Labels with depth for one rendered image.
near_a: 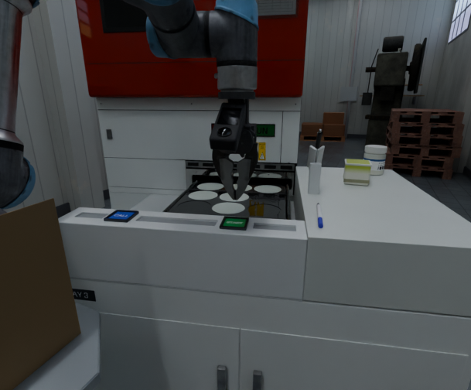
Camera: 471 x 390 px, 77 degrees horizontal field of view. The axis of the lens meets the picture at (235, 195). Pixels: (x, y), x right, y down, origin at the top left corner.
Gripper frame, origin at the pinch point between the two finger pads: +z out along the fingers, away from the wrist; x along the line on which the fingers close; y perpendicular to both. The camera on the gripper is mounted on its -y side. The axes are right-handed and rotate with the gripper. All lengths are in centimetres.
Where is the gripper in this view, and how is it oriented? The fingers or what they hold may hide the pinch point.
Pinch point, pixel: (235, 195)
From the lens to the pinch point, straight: 60.7
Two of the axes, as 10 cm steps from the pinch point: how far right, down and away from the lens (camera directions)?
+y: 1.6, -3.1, 9.4
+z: 0.0, 9.5, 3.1
